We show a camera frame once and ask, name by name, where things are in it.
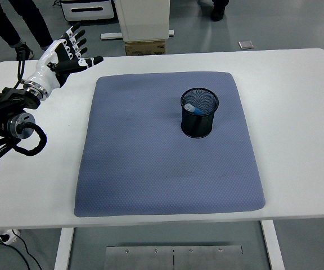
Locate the white power strip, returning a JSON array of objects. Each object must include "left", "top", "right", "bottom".
[{"left": 0, "top": 228, "right": 21, "bottom": 245}]

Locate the black mesh pen holder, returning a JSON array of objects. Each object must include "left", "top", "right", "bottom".
[{"left": 180, "top": 87, "right": 219, "bottom": 139}]

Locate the white cabinet stand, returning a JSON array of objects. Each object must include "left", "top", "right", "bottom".
[{"left": 100, "top": 0, "right": 175, "bottom": 43}]

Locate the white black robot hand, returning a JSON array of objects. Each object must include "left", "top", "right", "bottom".
[{"left": 26, "top": 22, "right": 104, "bottom": 90}]

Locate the white table leg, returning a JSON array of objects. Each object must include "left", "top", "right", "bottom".
[
  {"left": 260, "top": 219, "right": 286, "bottom": 270},
  {"left": 53, "top": 227, "right": 75, "bottom": 270}
]

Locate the brown cardboard box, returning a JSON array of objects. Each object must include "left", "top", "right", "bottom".
[{"left": 124, "top": 40, "right": 167, "bottom": 56}]

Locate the black floor cable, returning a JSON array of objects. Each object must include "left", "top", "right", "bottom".
[{"left": 0, "top": 230, "right": 43, "bottom": 270}]

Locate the blue marker pen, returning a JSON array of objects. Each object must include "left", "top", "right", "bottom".
[{"left": 183, "top": 103, "right": 205, "bottom": 116}]

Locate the person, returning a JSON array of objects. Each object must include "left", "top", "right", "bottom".
[
  {"left": 0, "top": 0, "right": 54, "bottom": 60},
  {"left": 197, "top": 0, "right": 231, "bottom": 22}
]

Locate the blue-grey textured mat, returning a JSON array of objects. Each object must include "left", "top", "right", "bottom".
[{"left": 74, "top": 71, "right": 266, "bottom": 218}]

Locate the grey floor socket cover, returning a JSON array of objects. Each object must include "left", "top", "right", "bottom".
[{"left": 237, "top": 40, "right": 255, "bottom": 51}]

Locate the white box with dark slot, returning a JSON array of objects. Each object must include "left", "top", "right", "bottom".
[{"left": 59, "top": 0, "right": 115, "bottom": 22}]

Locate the grey metal plate with screws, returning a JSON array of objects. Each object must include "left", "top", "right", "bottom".
[{"left": 105, "top": 245, "right": 244, "bottom": 270}]

